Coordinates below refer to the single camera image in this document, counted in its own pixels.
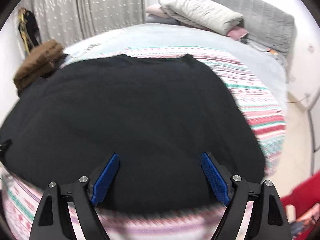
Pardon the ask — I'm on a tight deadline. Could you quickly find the red plastic stool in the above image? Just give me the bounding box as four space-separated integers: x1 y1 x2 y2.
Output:
280 171 320 240

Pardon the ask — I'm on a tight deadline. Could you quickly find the white lace cloth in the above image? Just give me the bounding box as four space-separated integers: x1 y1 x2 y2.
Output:
63 44 105 61

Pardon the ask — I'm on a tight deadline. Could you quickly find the light grey pillow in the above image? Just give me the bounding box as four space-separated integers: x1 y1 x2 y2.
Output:
158 0 244 35

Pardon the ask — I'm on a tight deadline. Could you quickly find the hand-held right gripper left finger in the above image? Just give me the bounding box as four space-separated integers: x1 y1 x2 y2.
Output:
29 153 120 240

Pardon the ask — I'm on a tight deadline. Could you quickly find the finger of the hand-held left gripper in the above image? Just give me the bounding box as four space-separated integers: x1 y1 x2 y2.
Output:
0 139 12 154

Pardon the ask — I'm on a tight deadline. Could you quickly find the black-framed white door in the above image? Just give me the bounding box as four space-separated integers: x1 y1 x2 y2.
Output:
309 100 320 178

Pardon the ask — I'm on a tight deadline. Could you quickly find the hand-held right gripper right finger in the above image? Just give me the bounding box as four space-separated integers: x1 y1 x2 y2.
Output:
201 152 293 240

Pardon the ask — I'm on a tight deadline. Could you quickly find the bed with grey sheet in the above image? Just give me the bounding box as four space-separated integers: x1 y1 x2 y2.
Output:
62 23 288 100

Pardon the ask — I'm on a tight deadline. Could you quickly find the grey patterned curtain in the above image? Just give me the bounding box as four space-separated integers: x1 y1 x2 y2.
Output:
30 0 146 47

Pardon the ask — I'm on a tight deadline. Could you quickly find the grey padded headboard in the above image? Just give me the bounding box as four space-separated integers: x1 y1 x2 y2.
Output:
177 0 296 58

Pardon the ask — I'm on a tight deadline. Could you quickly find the pink cloth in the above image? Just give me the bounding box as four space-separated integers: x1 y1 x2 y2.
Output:
226 26 249 40

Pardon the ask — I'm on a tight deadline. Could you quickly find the grey folded blanket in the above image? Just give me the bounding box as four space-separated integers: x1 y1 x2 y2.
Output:
145 14 180 26

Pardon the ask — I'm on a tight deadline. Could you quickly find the patterned knit-print blanket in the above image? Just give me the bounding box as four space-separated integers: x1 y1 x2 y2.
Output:
0 46 287 240

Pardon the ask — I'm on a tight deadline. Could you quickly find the black hanging garment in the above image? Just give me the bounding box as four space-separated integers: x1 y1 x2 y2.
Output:
18 8 40 55

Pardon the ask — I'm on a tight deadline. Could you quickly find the black coat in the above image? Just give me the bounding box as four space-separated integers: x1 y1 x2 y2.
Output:
0 54 266 214

